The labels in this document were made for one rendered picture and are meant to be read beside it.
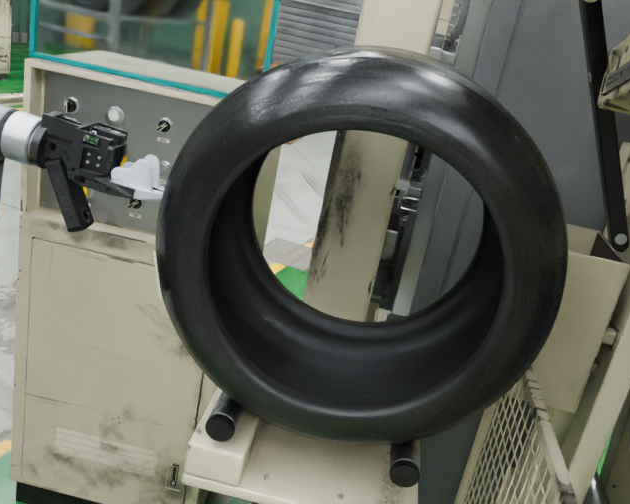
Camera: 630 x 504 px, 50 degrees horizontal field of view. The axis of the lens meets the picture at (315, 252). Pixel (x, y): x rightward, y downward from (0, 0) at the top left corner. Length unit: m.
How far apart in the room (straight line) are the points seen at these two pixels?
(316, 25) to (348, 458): 9.65
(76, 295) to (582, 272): 1.19
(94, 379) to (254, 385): 0.96
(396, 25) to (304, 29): 9.49
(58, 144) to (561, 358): 0.92
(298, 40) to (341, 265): 9.51
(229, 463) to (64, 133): 0.55
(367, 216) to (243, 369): 0.42
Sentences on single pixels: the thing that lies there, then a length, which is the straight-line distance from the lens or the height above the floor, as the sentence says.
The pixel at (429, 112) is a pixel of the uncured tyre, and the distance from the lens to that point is 0.84.
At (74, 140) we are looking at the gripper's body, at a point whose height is 1.26.
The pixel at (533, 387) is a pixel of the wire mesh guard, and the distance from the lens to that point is 1.17.
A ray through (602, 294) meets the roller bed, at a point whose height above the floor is 1.14.
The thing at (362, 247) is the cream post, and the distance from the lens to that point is 1.27.
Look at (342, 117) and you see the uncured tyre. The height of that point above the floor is 1.39.
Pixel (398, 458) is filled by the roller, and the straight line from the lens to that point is 1.04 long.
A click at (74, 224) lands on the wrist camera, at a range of 1.09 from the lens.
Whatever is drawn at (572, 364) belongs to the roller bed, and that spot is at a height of 1.00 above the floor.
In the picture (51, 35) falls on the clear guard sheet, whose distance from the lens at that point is 1.70.
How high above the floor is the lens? 1.52
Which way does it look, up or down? 20 degrees down
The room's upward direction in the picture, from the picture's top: 11 degrees clockwise
